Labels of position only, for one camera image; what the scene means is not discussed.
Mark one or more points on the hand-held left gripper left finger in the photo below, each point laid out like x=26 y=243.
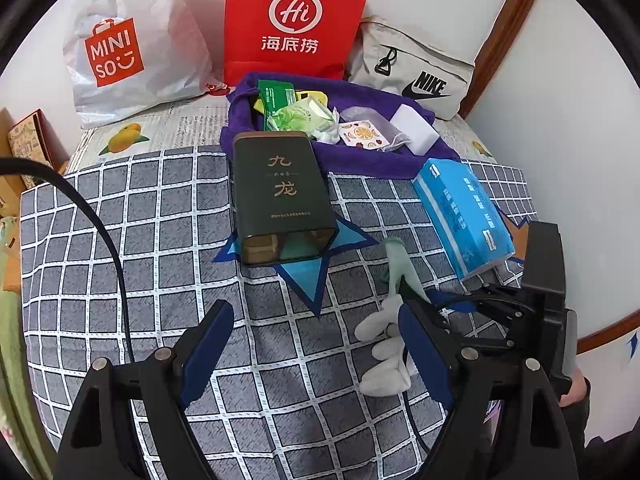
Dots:
x=210 y=355

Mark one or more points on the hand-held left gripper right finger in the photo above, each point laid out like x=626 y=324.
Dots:
x=425 y=360

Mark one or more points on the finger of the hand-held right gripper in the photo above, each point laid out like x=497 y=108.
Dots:
x=500 y=300
x=520 y=332

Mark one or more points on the white glove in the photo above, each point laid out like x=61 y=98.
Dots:
x=382 y=380

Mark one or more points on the pale translucent glove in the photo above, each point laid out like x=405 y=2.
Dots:
x=400 y=265

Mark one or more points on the white sponge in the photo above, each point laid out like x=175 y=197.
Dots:
x=415 y=130

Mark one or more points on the purple towel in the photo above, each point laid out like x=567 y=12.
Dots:
x=370 y=162

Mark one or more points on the fruit print mesh pouch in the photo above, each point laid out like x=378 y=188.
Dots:
x=362 y=132

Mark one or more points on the light green tissue packet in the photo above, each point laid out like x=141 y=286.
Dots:
x=300 y=117

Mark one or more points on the green wipes packet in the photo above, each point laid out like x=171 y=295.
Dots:
x=277 y=97

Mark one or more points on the yellow mesh pouch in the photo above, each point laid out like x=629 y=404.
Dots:
x=312 y=97

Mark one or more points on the person's right forearm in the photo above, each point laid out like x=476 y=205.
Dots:
x=600 y=440

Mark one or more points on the person's right hand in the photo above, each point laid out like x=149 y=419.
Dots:
x=577 y=391

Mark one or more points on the brown wooden baseboard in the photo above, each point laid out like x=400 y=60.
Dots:
x=610 y=335

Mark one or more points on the blue tissue pack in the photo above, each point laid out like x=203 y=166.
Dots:
x=460 y=215

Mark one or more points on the grey checked blanket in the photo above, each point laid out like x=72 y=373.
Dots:
x=150 y=260

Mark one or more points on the dark green tea tin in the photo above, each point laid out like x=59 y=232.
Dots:
x=280 y=185

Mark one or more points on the beige sling bag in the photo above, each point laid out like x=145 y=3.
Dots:
x=440 y=60

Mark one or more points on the fruit print bedsheet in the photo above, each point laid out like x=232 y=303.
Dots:
x=165 y=130

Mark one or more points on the patterned box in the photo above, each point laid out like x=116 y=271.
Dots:
x=27 y=137

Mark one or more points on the white plastic shopping bag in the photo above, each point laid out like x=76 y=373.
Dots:
x=150 y=20

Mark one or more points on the brown wooden door frame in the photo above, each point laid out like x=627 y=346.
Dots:
x=510 y=25

